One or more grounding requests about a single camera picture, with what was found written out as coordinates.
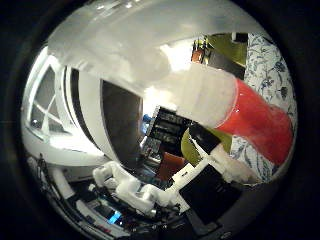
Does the orange Tide spray bottle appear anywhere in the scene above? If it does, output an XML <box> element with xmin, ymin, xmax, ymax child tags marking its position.
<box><xmin>46</xmin><ymin>18</ymin><xmax>296</xmax><ymax>168</ymax></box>

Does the black shelf unit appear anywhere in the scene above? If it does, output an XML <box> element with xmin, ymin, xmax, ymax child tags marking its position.
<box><xmin>142</xmin><ymin>105</ymin><xmax>193</xmax><ymax>159</ymax></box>

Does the yellow-green plastic chair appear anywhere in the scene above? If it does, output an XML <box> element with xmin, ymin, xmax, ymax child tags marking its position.
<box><xmin>180</xmin><ymin>127</ymin><xmax>233</xmax><ymax>168</ymax></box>
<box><xmin>205</xmin><ymin>32</ymin><xmax>248</xmax><ymax>67</ymax></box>

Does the orange-brown chair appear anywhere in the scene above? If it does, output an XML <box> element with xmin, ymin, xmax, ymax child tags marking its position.
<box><xmin>155</xmin><ymin>151</ymin><xmax>186</xmax><ymax>182</ymax></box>

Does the blue floral white tablecloth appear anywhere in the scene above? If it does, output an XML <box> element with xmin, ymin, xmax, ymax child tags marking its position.
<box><xmin>229</xmin><ymin>31</ymin><xmax>298</xmax><ymax>185</ymax></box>

